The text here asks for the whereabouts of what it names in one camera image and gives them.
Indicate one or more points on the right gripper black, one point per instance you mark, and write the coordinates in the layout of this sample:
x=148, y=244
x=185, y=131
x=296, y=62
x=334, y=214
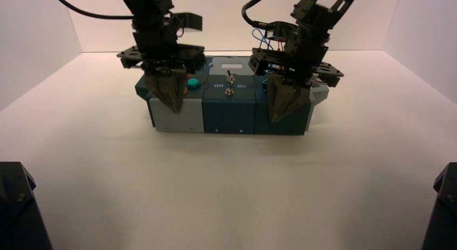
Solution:
x=303, y=62

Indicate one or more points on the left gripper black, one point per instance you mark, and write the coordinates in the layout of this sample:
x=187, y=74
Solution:
x=160, y=55

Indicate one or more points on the blue grey task board box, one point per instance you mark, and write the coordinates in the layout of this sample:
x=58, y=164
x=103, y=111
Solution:
x=228, y=114

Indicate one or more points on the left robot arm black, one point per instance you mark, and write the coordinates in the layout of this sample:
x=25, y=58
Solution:
x=150, y=12

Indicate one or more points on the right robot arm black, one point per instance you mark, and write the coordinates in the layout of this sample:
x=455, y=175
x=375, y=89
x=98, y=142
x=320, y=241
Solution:
x=321, y=9

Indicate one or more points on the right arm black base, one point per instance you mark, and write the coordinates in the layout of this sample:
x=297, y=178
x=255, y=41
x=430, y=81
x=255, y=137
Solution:
x=444, y=212

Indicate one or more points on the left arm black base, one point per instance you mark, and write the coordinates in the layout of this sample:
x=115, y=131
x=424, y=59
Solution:
x=18, y=212

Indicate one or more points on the green round push button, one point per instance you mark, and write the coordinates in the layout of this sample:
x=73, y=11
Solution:
x=192, y=84

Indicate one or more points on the white rectangular display window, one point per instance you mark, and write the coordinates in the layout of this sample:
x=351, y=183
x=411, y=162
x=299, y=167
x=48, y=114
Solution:
x=230, y=66

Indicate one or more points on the metal toggle switch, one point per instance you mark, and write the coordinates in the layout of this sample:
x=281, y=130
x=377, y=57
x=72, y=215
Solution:
x=229, y=91

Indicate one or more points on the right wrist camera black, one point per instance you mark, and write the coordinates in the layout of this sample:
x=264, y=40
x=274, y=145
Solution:
x=284, y=30

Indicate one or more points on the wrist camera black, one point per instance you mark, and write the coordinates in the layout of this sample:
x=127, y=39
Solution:
x=191, y=21
x=284, y=30

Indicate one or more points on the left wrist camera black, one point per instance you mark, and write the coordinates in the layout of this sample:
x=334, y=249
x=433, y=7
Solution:
x=191, y=21

